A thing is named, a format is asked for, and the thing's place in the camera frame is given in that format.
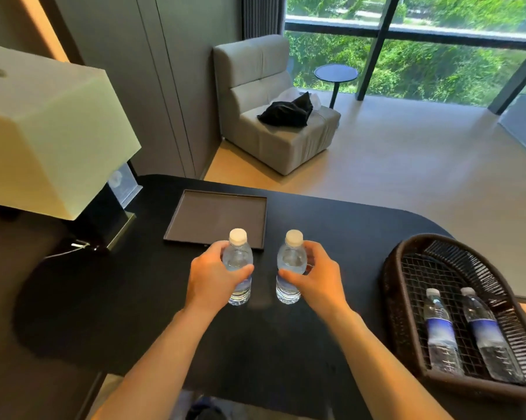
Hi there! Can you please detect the dark brown wicker basket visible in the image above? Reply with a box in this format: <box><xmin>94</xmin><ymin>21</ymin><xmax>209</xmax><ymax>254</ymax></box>
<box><xmin>380</xmin><ymin>233</ymin><xmax>526</xmax><ymax>406</ymax></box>

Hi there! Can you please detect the black window frame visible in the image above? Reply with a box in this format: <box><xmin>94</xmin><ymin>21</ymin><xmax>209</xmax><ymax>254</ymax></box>
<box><xmin>284</xmin><ymin>0</ymin><xmax>526</xmax><ymax>116</ymax></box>

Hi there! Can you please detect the grey upholstered armchair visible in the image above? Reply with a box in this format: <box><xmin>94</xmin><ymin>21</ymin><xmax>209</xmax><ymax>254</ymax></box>
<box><xmin>213</xmin><ymin>34</ymin><xmax>342</xmax><ymax>176</ymax></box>

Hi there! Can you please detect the thin lamp cable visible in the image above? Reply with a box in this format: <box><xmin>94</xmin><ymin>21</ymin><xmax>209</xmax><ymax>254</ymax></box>
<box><xmin>43</xmin><ymin>241</ymin><xmax>92</xmax><ymax>260</ymax></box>

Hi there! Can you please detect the clear acrylic sign holder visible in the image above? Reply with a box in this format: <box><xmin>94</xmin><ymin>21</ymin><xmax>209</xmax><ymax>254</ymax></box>
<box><xmin>107</xmin><ymin>163</ymin><xmax>144</xmax><ymax>209</ymax></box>

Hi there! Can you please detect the person's left forearm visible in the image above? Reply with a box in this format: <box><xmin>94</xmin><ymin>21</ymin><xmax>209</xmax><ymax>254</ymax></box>
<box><xmin>90</xmin><ymin>301</ymin><xmax>229</xmax><ymax>420</ymax></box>

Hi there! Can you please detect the black cloth bundle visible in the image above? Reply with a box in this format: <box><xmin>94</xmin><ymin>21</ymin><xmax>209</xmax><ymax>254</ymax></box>
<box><xmin>257</xmin><ymin>92</ymin><xmax>314</xmax><ymax>128</ymax></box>

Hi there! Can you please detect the dark brown square tray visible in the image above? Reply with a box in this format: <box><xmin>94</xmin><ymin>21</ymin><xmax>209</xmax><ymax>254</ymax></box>
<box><xmin>163</xmin><ymin>189</ymin><xmax>268</xmax><ymax>251</ymax></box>

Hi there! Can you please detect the cream square lamp shade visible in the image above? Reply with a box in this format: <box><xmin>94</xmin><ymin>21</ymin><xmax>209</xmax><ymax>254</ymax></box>
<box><xmin>0</xmin><ymin>44</ymin><xmax>142</xmax><ymax>222</ymax></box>

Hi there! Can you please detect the person's left hand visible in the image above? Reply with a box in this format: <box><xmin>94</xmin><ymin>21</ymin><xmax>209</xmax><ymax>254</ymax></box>
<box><xmin>185</xmin><ymin>240</ymin><xmax>255</xmax><ymax>316</ymax></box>

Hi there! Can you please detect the person's right forearm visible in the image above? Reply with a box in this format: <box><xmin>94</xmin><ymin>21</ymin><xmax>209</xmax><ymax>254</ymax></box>
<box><xmin>321</xmin><ymin>302</ymin><xmax>455</xmax><ymax>420</ymax></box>

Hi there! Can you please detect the grey curtain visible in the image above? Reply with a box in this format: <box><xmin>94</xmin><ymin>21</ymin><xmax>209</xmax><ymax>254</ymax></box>
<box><xmin>241</xmin><ymin>0</ymin><xmax>288</xmax><ymax>41</ymax></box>

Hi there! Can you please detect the person's right hand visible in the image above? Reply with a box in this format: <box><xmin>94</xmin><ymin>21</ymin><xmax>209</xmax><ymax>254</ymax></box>
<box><xmin>278</xmin><ymin>240</ymin><xmax>351</xmax><ymax>322</ymax></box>

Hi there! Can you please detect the black lamp base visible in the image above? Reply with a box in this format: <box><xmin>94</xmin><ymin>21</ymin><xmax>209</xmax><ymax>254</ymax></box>
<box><xmin>70</xmin><ymin>161</ymin><xmax>138</xmax><ymax>253</ymax></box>

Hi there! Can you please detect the round black side table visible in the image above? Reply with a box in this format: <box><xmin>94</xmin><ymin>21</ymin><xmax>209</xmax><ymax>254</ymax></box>
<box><xmin>314</xmin><ymin>64</ymin><xmax>359</xmax><ymax>110</ymax></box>

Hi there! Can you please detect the clear plastic water bottle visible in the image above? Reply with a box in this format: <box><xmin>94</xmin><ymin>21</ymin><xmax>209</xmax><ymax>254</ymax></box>
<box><xmin>222</xmin><ymin>228</ymin><xmax>254</xmax><ymax>307</ymax></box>
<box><xmin>275</xmin><ymin>229</ymin><xmax>308</xmax><ymax>305</ymax></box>
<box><xmin>459</xmin><ymin>287</ymin><xmax>526</xmax><ymax>385</ymax></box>
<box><xmin>422</xmin><ymin>288</ymin><xmax>465</xmax><ymax>376</ymax></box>

